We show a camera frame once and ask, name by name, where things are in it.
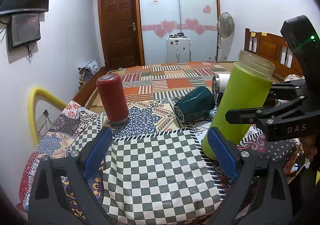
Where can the grey bag on floor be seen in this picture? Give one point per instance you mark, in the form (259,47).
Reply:
(87,70)

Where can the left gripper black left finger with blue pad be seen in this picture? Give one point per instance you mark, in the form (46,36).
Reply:
(48,203)

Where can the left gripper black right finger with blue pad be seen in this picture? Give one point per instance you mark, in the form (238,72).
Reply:
(259,193)

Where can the white steel bottle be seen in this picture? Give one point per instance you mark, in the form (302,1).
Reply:
(219,83)

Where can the green bottle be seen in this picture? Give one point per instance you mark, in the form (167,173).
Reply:
(248,86)

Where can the wardrobe with heart stickers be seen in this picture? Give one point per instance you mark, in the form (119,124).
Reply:
(197,19)

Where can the teal faceted cup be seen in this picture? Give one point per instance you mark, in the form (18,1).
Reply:
(194,105)

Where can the patchwork patterned bedspread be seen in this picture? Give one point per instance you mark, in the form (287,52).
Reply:
(155,171)

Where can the yellow foam tube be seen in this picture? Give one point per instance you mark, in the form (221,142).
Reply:
(36,90)

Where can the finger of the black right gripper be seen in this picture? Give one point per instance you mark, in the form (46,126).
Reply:
(286,90)
(284,115)

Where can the black tumbler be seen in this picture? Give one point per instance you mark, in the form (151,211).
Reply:
(219,98)

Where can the wooden headboard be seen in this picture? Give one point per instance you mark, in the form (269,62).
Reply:
(274,49)

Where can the brown wooden door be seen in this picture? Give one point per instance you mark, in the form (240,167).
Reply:
(118,32)

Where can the red tumbler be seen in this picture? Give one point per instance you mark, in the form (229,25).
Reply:
(112,95)

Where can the white appliance unit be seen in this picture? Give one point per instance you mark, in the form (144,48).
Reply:
(178,48)

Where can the standing fan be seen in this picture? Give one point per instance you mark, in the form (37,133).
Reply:
(225,34)

